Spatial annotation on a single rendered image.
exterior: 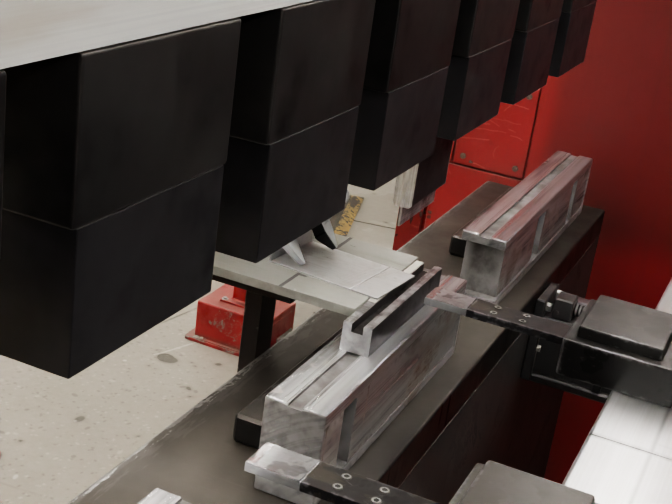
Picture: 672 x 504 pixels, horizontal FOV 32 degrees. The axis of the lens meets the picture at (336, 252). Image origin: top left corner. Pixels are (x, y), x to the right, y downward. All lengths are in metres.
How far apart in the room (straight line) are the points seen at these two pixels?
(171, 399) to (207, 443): 1.88
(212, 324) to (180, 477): 2.21
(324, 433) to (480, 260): 0.56
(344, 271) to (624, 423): 0.34
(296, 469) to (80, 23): 0.44
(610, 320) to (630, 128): 0.88
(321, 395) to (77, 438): 1.83
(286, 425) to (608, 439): 0.28
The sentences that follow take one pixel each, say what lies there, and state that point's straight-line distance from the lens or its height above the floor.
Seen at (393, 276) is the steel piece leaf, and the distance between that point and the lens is 1.24.
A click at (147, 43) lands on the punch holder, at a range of 0.59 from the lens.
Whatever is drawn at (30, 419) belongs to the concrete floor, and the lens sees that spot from 2.91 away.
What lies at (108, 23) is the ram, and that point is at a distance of 0.55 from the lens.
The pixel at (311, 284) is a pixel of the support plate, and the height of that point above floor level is 1.00.
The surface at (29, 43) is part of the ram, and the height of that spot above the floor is 1.35.
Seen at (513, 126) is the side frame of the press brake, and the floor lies 0.98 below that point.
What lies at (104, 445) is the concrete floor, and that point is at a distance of 2.82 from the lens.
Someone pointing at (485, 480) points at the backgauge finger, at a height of 1.03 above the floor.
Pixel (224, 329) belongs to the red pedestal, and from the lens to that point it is 3.27.
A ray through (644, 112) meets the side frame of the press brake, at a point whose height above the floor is 1.05.
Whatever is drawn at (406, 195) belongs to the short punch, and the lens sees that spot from 1.14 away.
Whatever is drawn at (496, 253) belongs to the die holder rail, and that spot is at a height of 0.95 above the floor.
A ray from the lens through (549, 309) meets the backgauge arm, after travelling 1.64.
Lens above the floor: 1.46
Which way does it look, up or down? 21 degrees down
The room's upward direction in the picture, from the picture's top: 8 degrees clockwise
